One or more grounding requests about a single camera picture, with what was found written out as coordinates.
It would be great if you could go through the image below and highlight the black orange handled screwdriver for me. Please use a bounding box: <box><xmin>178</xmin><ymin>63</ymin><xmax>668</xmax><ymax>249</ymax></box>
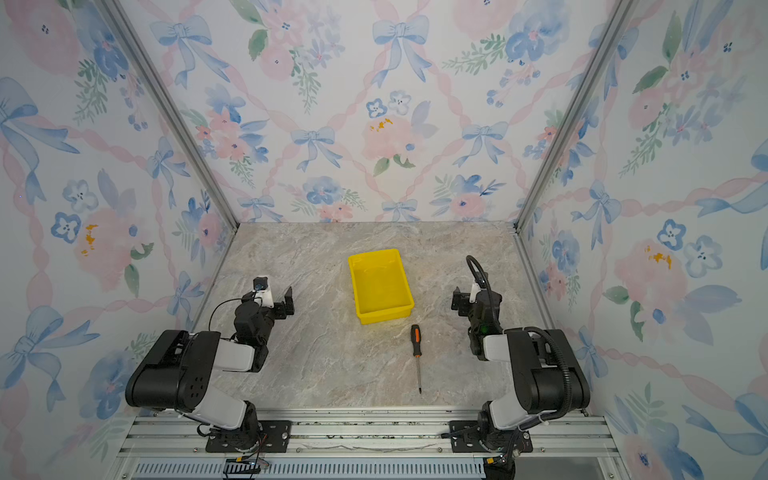
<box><xmin>410</xmin><ymin>324</ymin><xmax>423</xmax><ymax>394</ymax></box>

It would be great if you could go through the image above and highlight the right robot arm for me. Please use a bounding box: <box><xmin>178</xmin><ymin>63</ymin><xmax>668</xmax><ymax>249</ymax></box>
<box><xmin>443</xmin><ymin>285</ymin><xmax>591</xmax><ymax>455</ymax></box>

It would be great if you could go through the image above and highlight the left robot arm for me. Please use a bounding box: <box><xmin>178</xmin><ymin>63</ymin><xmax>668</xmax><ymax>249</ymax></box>
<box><xmin>125</xmin><ymin>277</ymin><xmax>295</xmax><ymax>455</ymax></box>

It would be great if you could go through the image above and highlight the yellow plastic bin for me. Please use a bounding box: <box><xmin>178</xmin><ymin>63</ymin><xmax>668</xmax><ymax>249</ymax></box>
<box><xmin>348</xmin><ymin>249</ymin><xmax>415</xmax><ymax>325</ymax></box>

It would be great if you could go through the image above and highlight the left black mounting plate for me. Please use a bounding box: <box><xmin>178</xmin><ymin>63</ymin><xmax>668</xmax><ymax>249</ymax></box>
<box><xmin>205</xmin><ymin>420</ymin><xmax>293</xmax><ymax>454</ymax></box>

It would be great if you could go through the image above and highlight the black mounting plate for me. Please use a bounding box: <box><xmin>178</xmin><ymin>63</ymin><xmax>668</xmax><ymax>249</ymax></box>
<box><xmin>440</xmin><ymin>420</ymin><xmax>533</xmax><ymax>455</ymax></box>
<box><xmin>205</xmin><ymin>420</ymin><xmax>293</xmax><ymax>454</ymax></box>

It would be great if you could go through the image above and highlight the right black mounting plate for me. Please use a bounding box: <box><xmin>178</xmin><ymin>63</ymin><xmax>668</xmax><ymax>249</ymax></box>
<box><xmin>440</xmin><ymin>420</ymin><xmax>533</xmax><ymax>455</ymax></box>

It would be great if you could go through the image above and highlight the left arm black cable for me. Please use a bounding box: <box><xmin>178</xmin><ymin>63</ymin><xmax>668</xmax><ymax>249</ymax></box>
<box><xmin>208</xmin><ymin>296</ymin><xmax>244</xmax><ymax>332</ymax></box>

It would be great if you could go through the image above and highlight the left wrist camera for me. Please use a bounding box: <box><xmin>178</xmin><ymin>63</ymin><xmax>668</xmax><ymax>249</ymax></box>
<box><xmin>252</xmin><ymin>276</ymin><xmax>274</xmax><ymax>308</ymax></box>

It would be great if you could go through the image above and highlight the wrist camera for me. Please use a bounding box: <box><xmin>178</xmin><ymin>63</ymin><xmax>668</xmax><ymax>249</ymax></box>
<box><xmin>252</xmin><ymin>276</ymin><xmax>274</xmax><ymax>308</ymax></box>
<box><xmin>469</xmin><ymin>282</ymin><xmax>481</xmax><ymax>303</ymax></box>

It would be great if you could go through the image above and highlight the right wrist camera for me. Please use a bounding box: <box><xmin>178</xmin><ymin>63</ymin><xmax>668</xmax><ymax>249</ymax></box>
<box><xmin>469</xmin><ymin>282</ymin><xmax>481</xmax><ymax>303</ymax></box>

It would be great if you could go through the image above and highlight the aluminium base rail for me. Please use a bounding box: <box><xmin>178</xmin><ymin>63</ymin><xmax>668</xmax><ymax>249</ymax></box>
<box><xmin>107</xmin><ymin>407</ymin><xmax>629</xmax><ymax>479</ymax></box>

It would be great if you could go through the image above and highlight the left aluminium corner post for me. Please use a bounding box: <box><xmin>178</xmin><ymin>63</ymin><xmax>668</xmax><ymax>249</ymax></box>
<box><xmin>95</xmin><ymin>1</ymin><xmax>239</xmax><ymax>230</ymax></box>

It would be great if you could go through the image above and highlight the aluminium corner post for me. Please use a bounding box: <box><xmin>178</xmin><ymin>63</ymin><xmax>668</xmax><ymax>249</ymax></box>
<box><xmin>514</xmin><ymin>0</ymin><xmax>637</xmax><ymax>234</ymax></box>
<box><xmin>95</xmin><ymin>1</ymin><xmax>239</xmax><ymax>230</ymax></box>

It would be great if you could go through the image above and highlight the right aluminium corner post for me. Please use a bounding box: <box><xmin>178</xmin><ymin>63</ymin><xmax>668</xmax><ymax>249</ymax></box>
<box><xmin>514</xmin><ymin>0</ymin><xmax>637</xmax><ymax>234</ymax></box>

